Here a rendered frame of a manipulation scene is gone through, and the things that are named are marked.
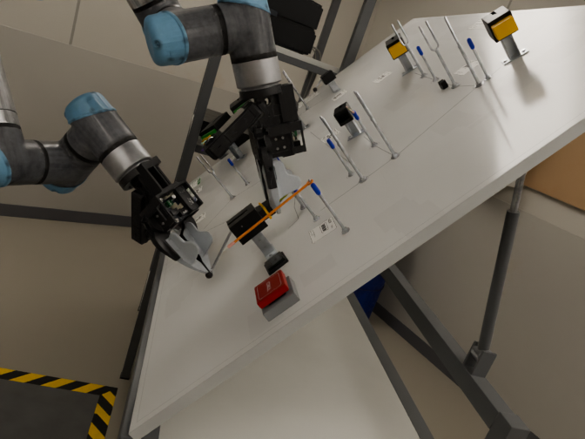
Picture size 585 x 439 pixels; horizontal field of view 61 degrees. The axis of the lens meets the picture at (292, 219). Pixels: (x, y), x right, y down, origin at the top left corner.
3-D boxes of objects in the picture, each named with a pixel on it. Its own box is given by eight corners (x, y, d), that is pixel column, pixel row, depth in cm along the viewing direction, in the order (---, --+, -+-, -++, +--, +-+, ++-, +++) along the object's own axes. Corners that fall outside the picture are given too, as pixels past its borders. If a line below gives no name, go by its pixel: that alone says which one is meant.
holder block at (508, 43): (515, 40, 100) (496, 0, 96) (531, 53, 90) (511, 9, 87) (493, 53, 101) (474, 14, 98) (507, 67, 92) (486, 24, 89)
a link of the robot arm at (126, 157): (96, 172, 86) (132, 155, 92) (112, 192, 87) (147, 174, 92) (110, 148, 81) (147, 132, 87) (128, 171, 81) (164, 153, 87)
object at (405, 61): (415, 57, 133) (399, 27, 129) (419, 68, 123) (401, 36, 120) (400, 66, 134) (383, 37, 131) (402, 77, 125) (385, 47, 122)
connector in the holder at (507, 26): (516, 27, 88) (510, 14, 87) (519, 29, 87) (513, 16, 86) (496, 39, 90) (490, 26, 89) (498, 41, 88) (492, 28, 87)
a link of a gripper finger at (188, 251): (209, 271, 83) (174, 227, 82) (192, 283, 87) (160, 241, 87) (221, 262, 85) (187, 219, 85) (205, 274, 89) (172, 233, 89)
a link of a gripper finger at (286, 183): (308, 209, 85) (297, 156, 83) (275, 218, 84) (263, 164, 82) (304, 206, 88) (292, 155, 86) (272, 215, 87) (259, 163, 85)
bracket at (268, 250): (262, 252, 93) (245, 232, 91) (272, 244, 93) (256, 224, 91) (267, 260, 88) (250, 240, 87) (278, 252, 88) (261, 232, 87)
